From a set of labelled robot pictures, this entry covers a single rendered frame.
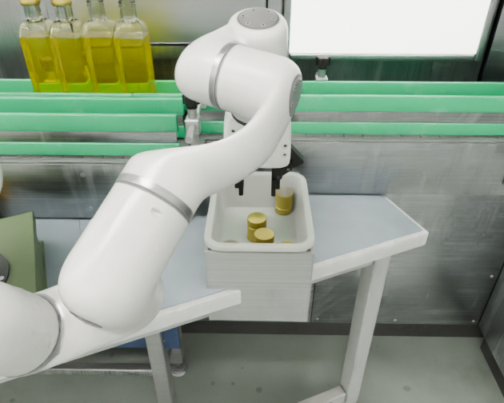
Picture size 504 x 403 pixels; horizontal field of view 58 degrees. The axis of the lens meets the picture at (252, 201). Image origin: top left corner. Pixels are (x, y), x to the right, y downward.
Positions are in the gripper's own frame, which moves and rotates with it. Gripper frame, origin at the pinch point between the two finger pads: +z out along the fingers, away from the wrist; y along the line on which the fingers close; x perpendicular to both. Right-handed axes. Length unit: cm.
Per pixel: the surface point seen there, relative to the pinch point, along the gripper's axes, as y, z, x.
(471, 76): -48, 6, -40
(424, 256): -48, 57, -25
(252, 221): 0.8, 6.7, 2.9
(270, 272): -2.4, 6.7, 13.1
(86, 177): 31.8, 5.2, -5.1
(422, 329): -56, 93, -18
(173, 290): 13.2, 10.1, 15.0
